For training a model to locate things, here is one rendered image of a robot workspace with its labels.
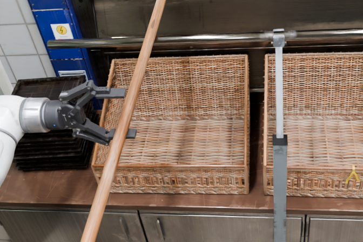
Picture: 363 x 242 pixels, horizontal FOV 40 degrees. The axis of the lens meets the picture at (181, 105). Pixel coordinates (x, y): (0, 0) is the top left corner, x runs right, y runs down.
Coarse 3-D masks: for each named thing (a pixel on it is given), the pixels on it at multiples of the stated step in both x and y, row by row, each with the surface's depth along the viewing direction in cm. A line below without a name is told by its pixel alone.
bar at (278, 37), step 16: (240, 32) 146; (256, 32) 145; (272, 32) 144; (288, 32) 143; (304, 32) 142; (320, 32) 141; (336, 32) 140; (352, 32) 139; (64, 48) 156; (272, 144) 141
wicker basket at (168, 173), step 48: (144, 96) 206; (192, 96) 203; (240, 96) 199; (96, 144) 179; (144, 144) 199; (192, 144) 196; (240, 144) 193; (144, 192) 181; (192, 192) 178; (240, 192) 175
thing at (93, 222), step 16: (160, 0) 157; (160, 16) 154; (144, 48) 143; (144, 64) 139; (128, 96) 131; (128, 112) 127; (128, 128) 125; (112, 144) 121; (112, 160) 117; (112, 176) 115; (96, 192) 112; (96, 208) 109; (96, 224) 107; (80, 240) 105
